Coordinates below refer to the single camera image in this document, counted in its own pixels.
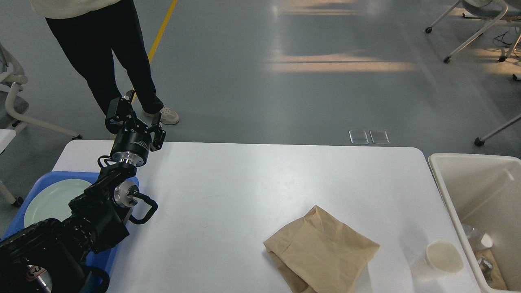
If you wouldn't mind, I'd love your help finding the person in cream sweater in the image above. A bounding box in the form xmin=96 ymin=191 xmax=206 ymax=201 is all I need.
xmin=31 ymin=0 xmax=180 ymax=125

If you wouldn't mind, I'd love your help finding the clear floor plate right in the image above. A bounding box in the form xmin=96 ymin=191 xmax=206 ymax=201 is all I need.
xmin=370 ymin=130 xmax=390 ymax=144

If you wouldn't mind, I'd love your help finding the white office chair left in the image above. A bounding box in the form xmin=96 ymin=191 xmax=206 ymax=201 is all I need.
xmin=0 ymin=41 xmax=83 ymax=207

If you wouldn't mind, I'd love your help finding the aluminium foil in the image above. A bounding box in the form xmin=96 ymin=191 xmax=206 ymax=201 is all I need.
xmin=462 ymin=223 xmax=485 ymax=251

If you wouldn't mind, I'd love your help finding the brown paper bag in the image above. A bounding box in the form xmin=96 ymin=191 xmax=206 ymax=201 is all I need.
xmin=264 ymin=206 xmax=380 ymax=293

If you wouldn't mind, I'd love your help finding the chair leg with caster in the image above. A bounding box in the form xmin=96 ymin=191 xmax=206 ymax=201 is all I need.
xmin=474 ymin=114 xmax=521 ymax=147

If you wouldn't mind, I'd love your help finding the clear floor plate left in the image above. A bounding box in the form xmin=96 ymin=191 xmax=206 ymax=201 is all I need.
xmin=348 ymin=130 xmax=370 ymax=145

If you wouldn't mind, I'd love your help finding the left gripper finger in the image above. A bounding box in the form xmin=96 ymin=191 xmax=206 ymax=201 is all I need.
xmin=149 ymin=123 xmax=166 ymax=152
xmin=105 ymin=90 xmax=137 ymax=132

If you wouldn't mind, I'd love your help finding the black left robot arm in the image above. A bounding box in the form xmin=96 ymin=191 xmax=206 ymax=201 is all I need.
xmin=1 ymin=90 xmax=166 ymax=293

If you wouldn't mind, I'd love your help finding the clear plastic wrapper in bin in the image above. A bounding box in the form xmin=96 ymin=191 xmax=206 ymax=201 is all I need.
xmin=477 ymin=256 xmax=494 ymax=283

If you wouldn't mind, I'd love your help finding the clear floor plate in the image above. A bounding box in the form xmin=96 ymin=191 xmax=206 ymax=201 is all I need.
xmin=370 ymin=130 xmax=390 ymax=144
xmin=348 ymin=130 xmax=370 ymax=145

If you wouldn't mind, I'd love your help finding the white paper cup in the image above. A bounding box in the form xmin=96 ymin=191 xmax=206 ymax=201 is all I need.
xmin=410 ymin=241 xmax=464 ymax=282
xmin=476 ymin=232 xmax=493 ymax=251

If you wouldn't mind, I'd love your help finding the white paper cup in bin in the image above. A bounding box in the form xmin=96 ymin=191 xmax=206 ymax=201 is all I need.
xmin=476 ymin=232 xmax=493 ymax=251

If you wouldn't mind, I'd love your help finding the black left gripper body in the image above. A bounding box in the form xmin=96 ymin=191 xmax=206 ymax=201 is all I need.
xmin=110 ymin=123 xmax=151 ymax=167

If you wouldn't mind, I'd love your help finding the light green plate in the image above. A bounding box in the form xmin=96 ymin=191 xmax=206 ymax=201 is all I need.
xmin=24 ymin=179 xmax=91 ymax=227

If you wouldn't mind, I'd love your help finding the white plastic bin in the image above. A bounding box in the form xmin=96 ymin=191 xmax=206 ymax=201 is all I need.
xmin=428 ymin=153 xmax=521 ymax=293

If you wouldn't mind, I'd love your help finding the blue plastic tray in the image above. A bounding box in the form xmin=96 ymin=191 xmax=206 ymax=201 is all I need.
xmin=1 ymin=171 xmax=144 ymax=293

